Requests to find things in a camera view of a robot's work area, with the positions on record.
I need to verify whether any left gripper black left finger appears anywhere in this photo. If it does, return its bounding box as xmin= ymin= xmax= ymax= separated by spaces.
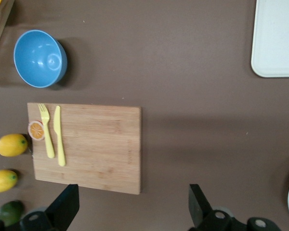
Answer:
xmin=19 ymin=183 xmax=80 ymax=231

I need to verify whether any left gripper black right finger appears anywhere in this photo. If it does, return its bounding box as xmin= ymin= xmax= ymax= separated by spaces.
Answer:
xmin=188 ymin=183 xmax=235 ymax=231

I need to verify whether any green lime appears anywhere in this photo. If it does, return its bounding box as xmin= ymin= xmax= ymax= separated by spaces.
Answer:
xmin=0 ymin=200 xmax=25 ymax=227

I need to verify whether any yellow lemon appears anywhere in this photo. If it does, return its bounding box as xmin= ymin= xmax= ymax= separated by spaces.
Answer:
xmin=0 ymin=133 xmax=28 ymax=157
xmin=0 ymin=169 xmax=18 ymax=193

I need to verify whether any yellow plastic fork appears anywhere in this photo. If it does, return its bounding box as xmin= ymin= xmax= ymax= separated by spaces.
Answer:
xmin=38 ymin=103 xmax=55 ymax=159

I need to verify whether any bamboo cutting board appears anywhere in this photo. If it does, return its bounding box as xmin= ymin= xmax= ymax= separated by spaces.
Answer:
xmin=26 ymin=103 xmax=143 ymax=195

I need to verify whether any yellow plastic knife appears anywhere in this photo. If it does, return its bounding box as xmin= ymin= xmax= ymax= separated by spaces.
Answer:
xmin=53 ymin=105 xmax=66 ymax=167

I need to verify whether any toy orange slice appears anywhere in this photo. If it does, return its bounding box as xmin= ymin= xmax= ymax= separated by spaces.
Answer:
xmin=27 ymin=120 xmax=45 ymax=141

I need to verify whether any blue bowl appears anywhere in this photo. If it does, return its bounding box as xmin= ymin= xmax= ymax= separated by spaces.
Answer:
xmin=13 ymin=29 xmax=68 ymax=89

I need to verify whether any beige bear print tray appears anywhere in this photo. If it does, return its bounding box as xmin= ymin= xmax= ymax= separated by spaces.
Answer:
xmin=250 ymin=0 xmax=289 ymax=78

